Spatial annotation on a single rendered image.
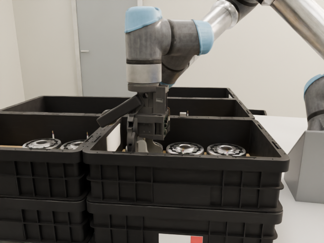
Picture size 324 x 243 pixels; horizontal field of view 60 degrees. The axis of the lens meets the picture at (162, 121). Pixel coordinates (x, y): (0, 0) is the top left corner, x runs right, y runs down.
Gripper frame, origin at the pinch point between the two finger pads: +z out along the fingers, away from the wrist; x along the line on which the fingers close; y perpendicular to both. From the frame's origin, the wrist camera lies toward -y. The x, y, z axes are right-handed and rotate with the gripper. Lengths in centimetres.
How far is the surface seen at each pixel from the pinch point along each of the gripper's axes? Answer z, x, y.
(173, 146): -1.0, 13.8, 6.2
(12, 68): 8, 330, -308
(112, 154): -7.8, -11.4, -1.2
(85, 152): -7.9, -11.8, -6.7
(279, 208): 2.5, -6.7, 30.8
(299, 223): 15.0, 8.3, 39.3
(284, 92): 32, 326, 96
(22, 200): 3.4, -13.7, -20.8
